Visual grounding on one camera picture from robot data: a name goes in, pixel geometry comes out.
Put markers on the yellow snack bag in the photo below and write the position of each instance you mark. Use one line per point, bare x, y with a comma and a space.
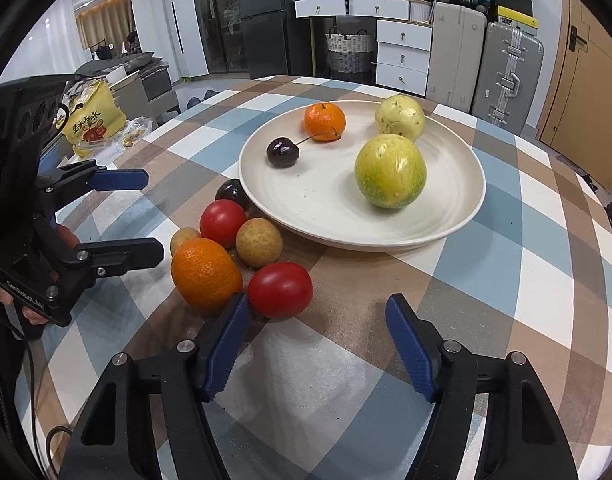
93, 115

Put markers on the small mandarin orange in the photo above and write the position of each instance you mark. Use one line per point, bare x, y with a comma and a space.
324, 122

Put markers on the large orange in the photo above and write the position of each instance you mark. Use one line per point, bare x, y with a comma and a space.
205, 275

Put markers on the red cherry tomato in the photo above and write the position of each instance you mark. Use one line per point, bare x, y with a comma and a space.
220, 222
280, 290

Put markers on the beige suitcase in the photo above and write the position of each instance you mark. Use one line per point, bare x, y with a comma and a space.
457, 46

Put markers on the grey slippers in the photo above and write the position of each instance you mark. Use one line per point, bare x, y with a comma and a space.
196, 100

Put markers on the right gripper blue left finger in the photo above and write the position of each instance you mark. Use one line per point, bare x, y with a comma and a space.
114, 436

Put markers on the wooden door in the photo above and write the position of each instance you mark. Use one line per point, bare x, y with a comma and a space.
577, 118

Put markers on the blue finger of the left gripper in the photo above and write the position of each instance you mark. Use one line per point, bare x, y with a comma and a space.
117, 257
119, 180

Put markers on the dark glass wardrobe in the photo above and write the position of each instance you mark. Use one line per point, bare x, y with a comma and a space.
222, 36

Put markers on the woven laundry basket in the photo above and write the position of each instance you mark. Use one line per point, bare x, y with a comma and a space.
350, 53

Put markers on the dark cherry with stem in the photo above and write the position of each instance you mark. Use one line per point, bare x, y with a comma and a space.
284, 153

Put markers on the black refrigerator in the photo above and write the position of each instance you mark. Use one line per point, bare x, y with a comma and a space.
276, 41

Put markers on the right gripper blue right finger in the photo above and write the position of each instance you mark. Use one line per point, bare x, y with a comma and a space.
523, 437

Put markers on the cream round plate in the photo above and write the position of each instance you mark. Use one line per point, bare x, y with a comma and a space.
319, 198

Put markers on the pale yellow spotted fruit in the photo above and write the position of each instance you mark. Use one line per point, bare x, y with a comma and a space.
401, 115

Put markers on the silver suitcase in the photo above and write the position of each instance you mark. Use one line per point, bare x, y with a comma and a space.
508, 77

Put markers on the green-yellow passion fruit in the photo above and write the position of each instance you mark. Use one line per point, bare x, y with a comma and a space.
390, 171

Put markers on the brown longan with stem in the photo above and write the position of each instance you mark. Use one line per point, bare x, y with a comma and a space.
181, 236

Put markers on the white drawer desk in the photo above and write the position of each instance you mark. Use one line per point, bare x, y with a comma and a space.
403, 35

